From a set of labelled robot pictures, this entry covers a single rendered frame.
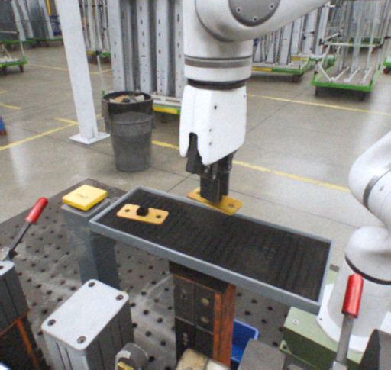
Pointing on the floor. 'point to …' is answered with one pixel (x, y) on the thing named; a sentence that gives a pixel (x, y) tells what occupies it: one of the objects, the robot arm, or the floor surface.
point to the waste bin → (130, 128)
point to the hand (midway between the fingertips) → (214, 185)
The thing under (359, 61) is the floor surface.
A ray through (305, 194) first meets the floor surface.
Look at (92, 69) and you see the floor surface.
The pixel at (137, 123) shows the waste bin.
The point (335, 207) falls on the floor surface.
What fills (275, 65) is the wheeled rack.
